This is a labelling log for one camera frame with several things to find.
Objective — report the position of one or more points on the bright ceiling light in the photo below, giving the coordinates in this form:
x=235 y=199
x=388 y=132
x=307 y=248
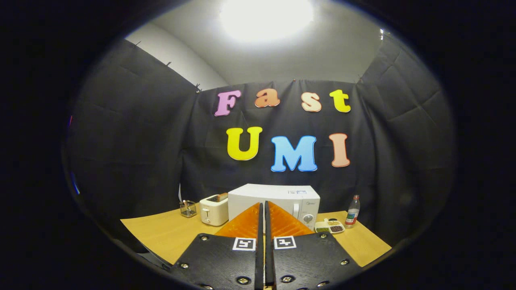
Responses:
x=266 y=18

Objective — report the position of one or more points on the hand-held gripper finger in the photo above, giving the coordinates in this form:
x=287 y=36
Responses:
x=268 y=241
x=259 y=241

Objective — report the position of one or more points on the cream pop-up toaster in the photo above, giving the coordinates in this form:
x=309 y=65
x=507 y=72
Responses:
x=213 y=211

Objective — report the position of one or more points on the clear plastic water bottle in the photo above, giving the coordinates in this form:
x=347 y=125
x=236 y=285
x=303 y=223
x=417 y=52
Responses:
x=352 y=215

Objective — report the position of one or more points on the white toaster oven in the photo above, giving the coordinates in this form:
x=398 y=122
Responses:
x=274 y=193

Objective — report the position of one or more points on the white divided bean dish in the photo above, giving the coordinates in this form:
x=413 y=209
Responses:
x=336 y=228

